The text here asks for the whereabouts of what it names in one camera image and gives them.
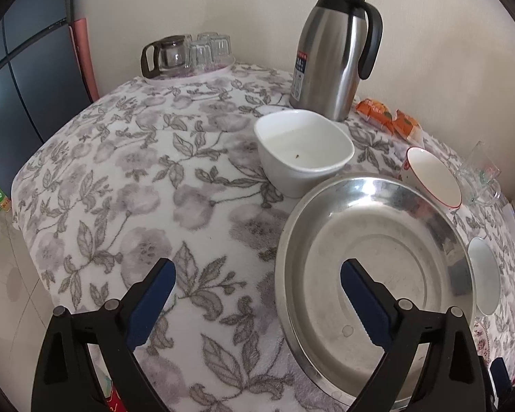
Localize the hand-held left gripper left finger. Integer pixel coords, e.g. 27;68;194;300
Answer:
31;258;178;412

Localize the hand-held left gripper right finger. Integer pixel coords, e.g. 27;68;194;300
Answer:
340;259;487;412

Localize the large stainless steel plate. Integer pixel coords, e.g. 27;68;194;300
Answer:
275;174;477;410

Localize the small white plate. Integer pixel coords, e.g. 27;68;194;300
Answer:
467;237;503;317

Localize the strawberry print bowl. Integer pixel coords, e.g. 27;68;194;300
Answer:
401;147;463;211

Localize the white square bowl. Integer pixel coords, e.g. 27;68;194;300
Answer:
254;109;355;198

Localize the red embroidered cloth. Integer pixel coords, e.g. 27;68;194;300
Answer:
106;388;126;412

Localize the grey floral tablecloth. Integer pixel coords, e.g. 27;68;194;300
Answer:
11;62;515;412

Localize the clear glass mug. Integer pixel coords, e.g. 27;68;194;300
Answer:
454;141;503;207

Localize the orange snack packet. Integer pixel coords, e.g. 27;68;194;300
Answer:
392;111;422;143
355;98;396;131

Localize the dark blue cabinet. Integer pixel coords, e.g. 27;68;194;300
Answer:
0;0;93;190

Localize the pink rolled mat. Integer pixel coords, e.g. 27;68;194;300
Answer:
69;18;100;103

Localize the stainless steel thermos jug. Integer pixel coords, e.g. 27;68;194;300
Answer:
289;0;384;123

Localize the glass teapot with dark handle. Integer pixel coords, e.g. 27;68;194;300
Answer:
141;36;192;79

